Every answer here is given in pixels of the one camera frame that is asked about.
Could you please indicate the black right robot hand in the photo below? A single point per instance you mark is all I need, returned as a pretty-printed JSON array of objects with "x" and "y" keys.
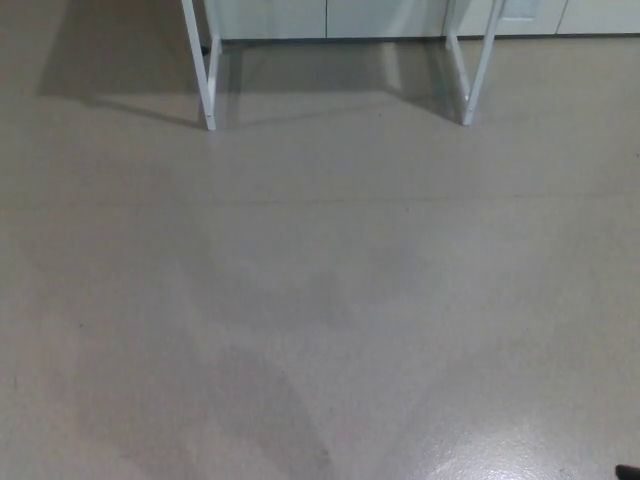
[{"x": 629, "y": 473}]

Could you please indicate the white metal desk leg frame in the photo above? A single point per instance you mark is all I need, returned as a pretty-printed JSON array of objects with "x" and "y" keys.
[
  {"x": 212, "y": 100},
  {"x": 472, "y": 100}
]

